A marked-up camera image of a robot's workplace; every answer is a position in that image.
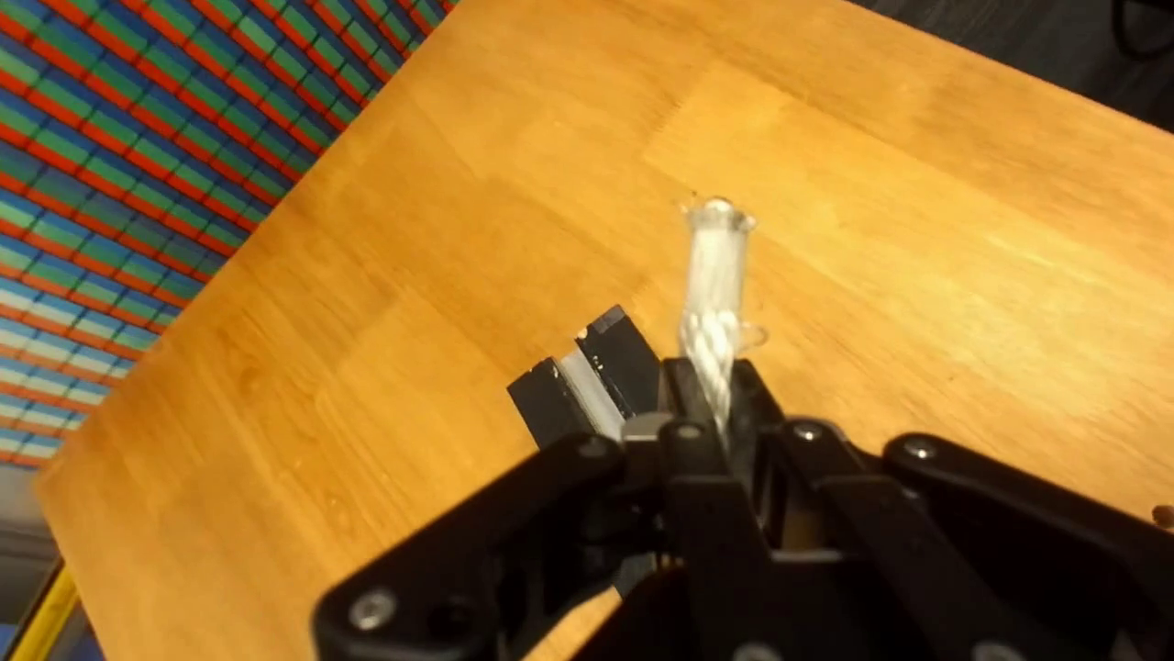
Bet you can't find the yellow safety bar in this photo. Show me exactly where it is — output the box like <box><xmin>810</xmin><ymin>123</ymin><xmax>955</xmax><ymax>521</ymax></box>
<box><xmin>0</xmin><ymin>555</ymin><xmax>88</xmax><ymax>661</ymax></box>

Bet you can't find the white rope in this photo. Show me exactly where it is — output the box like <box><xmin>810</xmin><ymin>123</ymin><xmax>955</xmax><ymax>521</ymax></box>
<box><xmin>670</xmin><ymin>196</ymin><xmax>769</xmax><ymax>434</ymax></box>

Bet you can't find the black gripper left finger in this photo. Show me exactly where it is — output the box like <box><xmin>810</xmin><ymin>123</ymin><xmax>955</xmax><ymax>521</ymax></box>
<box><xmin>307</xmin><ymin>306</ymin><xmax>773</xmax><ymax>661</ymax></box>

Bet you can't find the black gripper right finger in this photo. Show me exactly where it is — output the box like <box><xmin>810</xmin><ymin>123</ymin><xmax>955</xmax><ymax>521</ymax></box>
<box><xmin>720</xmin><ymin>359</ymin><xmax>1174</xmax><ymax>661</ymax></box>

